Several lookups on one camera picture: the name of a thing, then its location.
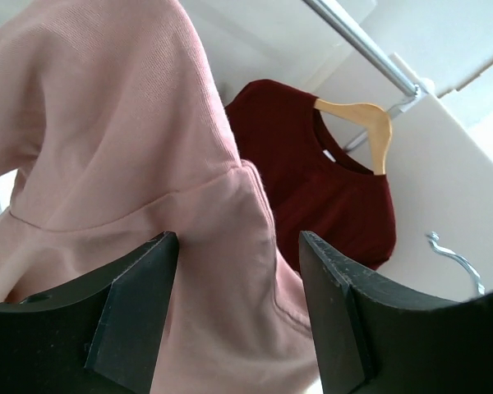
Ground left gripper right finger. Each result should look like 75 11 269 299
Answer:
299 231 493 394

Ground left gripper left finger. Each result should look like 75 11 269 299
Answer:
0 231 177 394

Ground cream plastic hanger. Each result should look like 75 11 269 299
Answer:
426 231 486 296

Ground pink t shirt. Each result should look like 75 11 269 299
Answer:
0 1 319 393

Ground dark red t shirt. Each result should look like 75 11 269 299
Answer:
225 80 397 271

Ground wooden hanger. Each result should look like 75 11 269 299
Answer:
314 98 392 175

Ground metal clothes rack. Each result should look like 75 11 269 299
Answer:
302 0 436 153

